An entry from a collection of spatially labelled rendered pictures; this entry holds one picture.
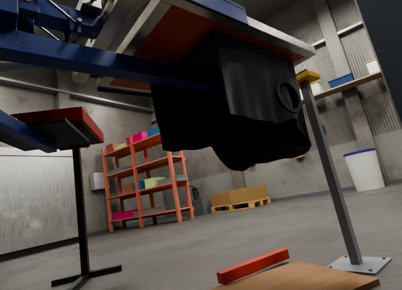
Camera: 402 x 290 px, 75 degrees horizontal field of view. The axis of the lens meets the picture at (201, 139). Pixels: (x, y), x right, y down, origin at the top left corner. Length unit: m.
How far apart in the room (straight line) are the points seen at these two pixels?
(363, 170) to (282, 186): 2.23
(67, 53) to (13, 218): 5.43
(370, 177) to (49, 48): 5.94
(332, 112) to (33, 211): 7.02
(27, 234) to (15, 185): 0.97
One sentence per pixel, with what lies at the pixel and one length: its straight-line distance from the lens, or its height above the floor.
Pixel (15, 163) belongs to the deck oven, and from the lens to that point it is 6.29.
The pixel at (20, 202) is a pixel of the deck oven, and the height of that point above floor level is 0.99.
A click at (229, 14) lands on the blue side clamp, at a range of 0.89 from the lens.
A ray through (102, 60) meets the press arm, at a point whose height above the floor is 0.88.
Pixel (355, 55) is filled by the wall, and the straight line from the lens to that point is 7.56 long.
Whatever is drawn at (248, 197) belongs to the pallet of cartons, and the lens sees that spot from 6.62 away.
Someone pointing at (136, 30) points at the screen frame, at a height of 0.96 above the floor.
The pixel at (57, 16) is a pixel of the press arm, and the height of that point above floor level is 1.00.
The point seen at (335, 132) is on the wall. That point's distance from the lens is 7.23.
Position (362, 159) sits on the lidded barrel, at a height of 0.60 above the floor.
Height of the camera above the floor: 0.42
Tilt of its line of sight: 13 degrees up
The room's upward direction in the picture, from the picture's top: 11 degrees counter-clockwise
